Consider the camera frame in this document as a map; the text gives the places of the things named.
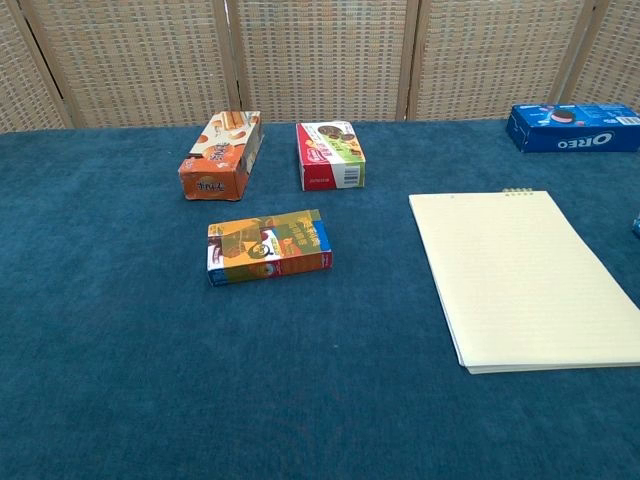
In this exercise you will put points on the red green biscuit box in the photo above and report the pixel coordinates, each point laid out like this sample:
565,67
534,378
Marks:
325,150

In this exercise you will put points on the blue chocolate chip cookie box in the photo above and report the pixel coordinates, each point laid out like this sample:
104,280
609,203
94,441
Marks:
637,227

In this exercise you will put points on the orange blue snack box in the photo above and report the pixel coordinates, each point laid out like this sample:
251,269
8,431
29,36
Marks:
265,247

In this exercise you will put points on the blue carpet table mat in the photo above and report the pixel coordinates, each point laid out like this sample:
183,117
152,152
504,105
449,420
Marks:
125,350

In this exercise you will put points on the woven rattan folding screen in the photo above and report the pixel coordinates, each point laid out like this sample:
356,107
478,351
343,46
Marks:
325,60

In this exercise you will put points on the orange wafer roll box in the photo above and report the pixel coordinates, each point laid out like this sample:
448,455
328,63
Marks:
220,150

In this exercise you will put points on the blue Oreo cookie box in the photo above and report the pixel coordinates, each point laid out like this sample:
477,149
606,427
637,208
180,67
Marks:
575,132

